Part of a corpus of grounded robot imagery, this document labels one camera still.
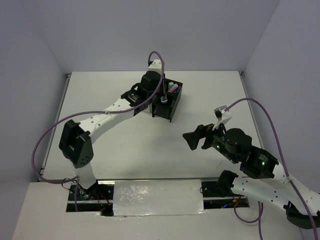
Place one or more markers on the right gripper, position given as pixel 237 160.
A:
pixel 201 130

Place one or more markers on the purple highlighter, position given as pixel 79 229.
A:
pixel 173 88

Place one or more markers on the clear blue-capped spray bottle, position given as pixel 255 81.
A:
pixel 164 99

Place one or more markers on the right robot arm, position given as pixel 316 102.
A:
pixel 267 180

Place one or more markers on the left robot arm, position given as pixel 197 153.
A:
pixel 76 142

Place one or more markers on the black slatted pen holder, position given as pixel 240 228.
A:
pixel 167 110

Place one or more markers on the silver foil sheet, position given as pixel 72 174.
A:
pixel 157 198

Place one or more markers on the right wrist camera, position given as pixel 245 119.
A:
pixel 223 116

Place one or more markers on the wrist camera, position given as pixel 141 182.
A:
pixel 223 116
pixel 155 66

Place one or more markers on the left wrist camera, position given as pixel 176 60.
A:
pixel 155 66

